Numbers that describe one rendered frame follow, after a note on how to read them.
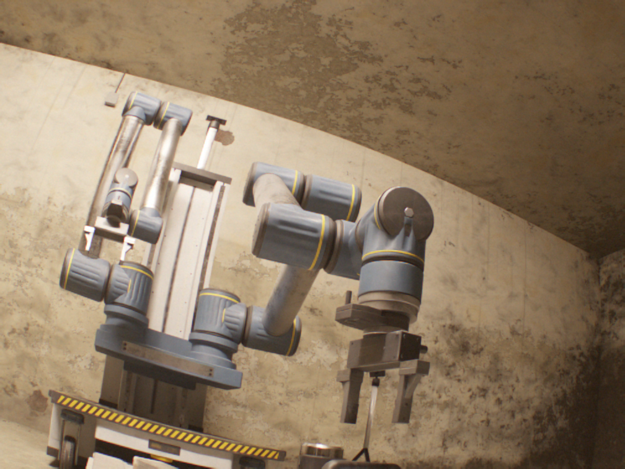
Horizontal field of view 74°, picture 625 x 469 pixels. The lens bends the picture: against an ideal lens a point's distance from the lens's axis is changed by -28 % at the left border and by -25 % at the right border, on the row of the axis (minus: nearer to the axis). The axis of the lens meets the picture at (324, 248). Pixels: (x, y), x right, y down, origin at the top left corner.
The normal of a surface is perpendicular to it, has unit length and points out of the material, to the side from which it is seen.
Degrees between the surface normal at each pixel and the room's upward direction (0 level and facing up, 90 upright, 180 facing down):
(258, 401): 90
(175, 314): 90
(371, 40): 180
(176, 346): 90
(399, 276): 90
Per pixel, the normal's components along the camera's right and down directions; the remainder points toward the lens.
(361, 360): -0.81, -0.32
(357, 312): 0.22, -0.35
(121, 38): -0.13, 0.92
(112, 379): 0.41, -0.30
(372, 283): -0.65, -0.36
